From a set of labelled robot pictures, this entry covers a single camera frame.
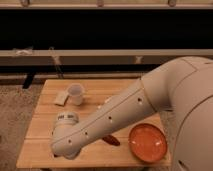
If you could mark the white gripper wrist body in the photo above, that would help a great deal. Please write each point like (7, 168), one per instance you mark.
(66, 117)

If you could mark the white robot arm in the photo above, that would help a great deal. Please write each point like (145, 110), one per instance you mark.
(184, 85)

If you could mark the clear plastic cup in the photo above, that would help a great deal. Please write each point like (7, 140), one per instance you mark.
(76, 92)

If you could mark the white plastic bottle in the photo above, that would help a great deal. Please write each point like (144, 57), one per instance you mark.
(106, 101)

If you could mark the wooden table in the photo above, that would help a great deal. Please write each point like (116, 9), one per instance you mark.
(36, 152)

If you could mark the orange plate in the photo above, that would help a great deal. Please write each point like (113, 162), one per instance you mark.
(147, 142)

